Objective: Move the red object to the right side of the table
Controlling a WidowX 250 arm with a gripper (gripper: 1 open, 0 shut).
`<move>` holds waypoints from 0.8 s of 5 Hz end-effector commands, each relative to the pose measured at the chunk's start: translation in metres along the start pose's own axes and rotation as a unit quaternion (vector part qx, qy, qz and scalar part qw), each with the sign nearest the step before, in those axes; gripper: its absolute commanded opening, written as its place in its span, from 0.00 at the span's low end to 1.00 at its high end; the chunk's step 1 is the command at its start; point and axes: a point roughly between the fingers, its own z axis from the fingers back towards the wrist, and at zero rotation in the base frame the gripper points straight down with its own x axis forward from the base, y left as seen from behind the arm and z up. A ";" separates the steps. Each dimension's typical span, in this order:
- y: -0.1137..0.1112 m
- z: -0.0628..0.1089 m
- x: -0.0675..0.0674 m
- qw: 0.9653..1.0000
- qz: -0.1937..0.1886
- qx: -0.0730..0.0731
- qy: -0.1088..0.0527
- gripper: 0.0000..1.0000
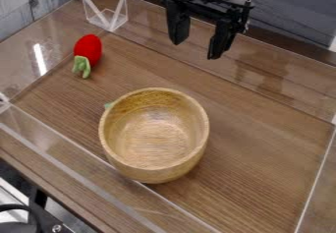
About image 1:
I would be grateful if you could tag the black table leg bracket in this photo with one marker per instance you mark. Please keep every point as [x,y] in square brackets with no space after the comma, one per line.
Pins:
[51,224]

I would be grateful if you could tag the red felt strawberry toy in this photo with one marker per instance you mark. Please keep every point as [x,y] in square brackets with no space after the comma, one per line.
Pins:
[87,54]

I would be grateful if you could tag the clear acrylic corner bracket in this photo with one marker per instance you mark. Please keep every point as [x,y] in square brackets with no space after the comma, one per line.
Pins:
[107,19]

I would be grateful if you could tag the wooden bowl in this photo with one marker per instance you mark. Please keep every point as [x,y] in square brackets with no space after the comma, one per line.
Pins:
[154,132]

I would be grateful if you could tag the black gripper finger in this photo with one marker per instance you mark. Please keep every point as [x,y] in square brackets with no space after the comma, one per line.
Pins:
[228,26]
[178,21]

